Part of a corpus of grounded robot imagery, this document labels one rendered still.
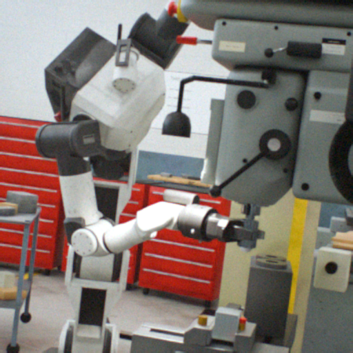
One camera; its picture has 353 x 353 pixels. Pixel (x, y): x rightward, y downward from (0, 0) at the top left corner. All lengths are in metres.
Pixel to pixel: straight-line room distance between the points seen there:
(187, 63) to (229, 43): 9.47
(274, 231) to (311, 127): 1.91
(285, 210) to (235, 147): 1.84
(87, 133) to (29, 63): 10.04
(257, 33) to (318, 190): 0.38
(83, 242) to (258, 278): 0.49
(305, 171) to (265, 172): 0.09
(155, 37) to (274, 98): 0.61
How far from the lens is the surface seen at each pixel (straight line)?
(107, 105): 2.05
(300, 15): 1.69
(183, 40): 1.95
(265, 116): 1.70
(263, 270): 2.06
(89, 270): 2.41
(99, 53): 2.15
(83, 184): 2.01
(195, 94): 11.08
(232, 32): 1.71
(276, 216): 3.53
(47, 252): 7.01
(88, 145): 2.00
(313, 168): 1.66
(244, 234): 1.77
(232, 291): 3.60
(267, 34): 1.69
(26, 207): 4.98
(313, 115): 1.66
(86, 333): 2.55
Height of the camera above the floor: 1.44
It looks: 3 degrees down
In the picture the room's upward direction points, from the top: 7 degrees clockwise
